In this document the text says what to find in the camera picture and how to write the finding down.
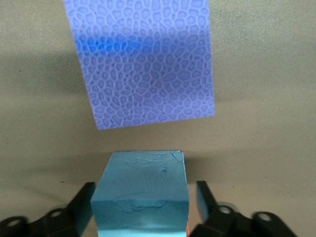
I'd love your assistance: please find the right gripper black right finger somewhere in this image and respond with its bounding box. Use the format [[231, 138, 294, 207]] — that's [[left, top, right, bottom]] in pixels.
[[189, 180, 298, 237]]

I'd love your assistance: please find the brown table cloth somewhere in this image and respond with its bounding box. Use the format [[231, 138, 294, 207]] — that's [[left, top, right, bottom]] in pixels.
[[0, 0, 316, 237]]

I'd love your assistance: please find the blue foam block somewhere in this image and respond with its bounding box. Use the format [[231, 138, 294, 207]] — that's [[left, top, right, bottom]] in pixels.
[[90, 150, 190, 237]]

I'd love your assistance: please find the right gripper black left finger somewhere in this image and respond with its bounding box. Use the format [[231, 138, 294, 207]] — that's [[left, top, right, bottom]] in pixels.
[[0, 182, 99, 237]]

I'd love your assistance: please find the purple foam block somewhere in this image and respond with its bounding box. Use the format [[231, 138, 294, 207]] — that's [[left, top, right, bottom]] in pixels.
[[62, 0, 215, 131]]

